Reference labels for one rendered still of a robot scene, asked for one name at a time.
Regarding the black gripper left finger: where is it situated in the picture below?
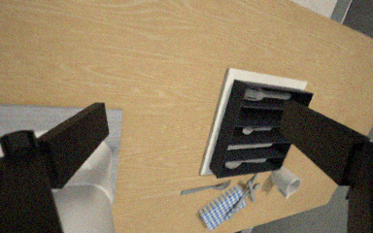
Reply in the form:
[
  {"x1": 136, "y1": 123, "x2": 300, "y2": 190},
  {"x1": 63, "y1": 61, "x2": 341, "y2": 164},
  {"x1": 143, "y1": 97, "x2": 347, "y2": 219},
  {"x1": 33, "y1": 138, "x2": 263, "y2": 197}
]
[{"x1": 0, "y1": 102, "x2": 110, "y2": 233}]

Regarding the grey mug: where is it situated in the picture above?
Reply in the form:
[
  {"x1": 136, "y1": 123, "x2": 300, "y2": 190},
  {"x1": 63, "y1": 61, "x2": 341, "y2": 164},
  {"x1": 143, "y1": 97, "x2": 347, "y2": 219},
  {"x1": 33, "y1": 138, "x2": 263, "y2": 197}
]
[{"x1": 271, "y1": 166, "x2": 302, "y2": 198}]

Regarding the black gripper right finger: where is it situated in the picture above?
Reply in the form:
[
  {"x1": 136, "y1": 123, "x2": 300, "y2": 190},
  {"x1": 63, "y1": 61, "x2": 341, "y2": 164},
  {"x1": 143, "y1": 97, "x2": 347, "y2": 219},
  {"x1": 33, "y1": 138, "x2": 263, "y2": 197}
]
[{"x1": 280, "y1": 101, "x2": 373, "y2": 233}]

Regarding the blue and white checkered towel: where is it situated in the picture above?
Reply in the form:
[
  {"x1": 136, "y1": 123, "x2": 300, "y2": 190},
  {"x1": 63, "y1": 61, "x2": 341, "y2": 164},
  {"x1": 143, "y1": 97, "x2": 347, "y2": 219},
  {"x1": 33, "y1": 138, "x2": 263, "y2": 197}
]
[{"x1": 199, "y1": 184, "x2": 244, "y2": 231}]

